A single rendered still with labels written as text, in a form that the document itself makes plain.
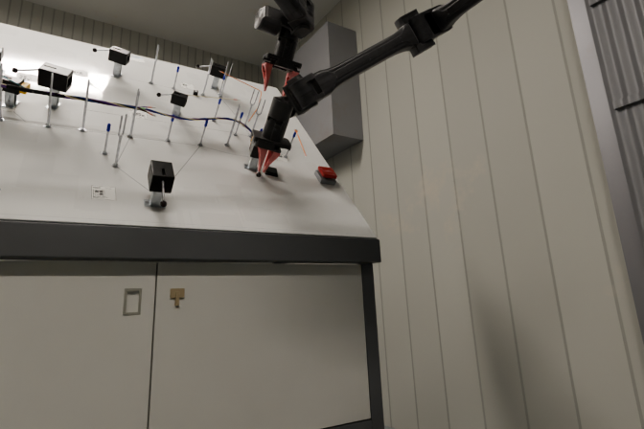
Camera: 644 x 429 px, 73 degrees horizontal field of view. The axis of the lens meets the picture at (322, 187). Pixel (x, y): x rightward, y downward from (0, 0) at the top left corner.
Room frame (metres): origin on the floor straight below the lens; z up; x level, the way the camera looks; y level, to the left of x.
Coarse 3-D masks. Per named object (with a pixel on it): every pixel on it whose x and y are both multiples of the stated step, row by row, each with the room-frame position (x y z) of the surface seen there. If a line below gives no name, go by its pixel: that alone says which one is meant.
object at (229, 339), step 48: (192, 288) 1.00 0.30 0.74; (240, 288) 1.06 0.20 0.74; (288, 288) 1.12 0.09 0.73; (336, 288) 1.20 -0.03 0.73; (192, 336) 1.00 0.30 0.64; (240, 336) 1.06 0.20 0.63; (288, 336) 1.12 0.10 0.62; (336, 336) 1.20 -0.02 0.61; (192, 384) 1.00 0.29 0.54; (240, 384) 1.06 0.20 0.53; (288, 384) 1.12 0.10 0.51; (336, 384) 1.19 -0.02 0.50
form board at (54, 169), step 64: (64, 64) 1.23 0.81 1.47; (128, 64) 1.40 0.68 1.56; (0, 128) 0.93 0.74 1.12; (64, 128) 1.02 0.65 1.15; (128, 128) 1.13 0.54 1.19; (192, 128) 1.26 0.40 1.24; (256, 128) 1.43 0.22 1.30; (0, 192) 0.82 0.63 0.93; (64, 192) 0.88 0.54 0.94; (128, 192) 0.96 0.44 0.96; (192, 192) 1.05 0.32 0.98; (256, 192) 1.16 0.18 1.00; (320, 192) 1.29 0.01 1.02
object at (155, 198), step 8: (152, 160) 0.91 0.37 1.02; (152, 168) 0.89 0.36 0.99; (160, 168) 0.90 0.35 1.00; (168, 168) 0.91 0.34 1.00; (152, 176) 0.88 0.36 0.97; (160, 176) 0.89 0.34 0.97; (168, 176) 0.89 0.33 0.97; (152, 184) 0.89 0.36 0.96; (160, 184) 0.90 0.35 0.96; (168, 184) 0.91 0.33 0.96; (152, 192) 0.94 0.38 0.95; (160, 192) 0.94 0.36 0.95; (168, 192) 0.92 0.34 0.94; (144, 200) 0.96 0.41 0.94; (152, 200) 0.95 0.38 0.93; (160, 200) 0.96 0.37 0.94
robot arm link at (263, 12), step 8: (264, 8) 0.98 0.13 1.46; (272, 8) 0.99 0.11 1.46; (256, 16) 1.03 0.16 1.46; (264, 16) 0.98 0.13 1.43; (272, 16) 0.99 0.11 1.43; (280, 16) 1.00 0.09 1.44; (256, 24) 1.02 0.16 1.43; (264, 24) 1.01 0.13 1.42; (272, 24) 1.01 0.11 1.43; (280, 24) 1.01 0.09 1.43; (304, 24) 0.99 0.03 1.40; (264, 32) 1.04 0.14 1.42; (272, 32) 1.03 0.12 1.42; (296, 32) 1.01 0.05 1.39; (304, 32) 1.01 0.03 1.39
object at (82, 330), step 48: (0, 288) 0.82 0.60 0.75; (48, 288) 0.85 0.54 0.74; (96, 288) 0.90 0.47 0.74; (144, 288) 0.95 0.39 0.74; (0, 336) 0.82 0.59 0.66; (48, 336) 0.86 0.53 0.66; (96, 336) 0.90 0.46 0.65; (144, 336) 0.95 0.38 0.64; (0, 384) 0.83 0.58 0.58; (48, 384) 0.86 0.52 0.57; (96, 384) 0.91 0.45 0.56; (144, 384) 0.95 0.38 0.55
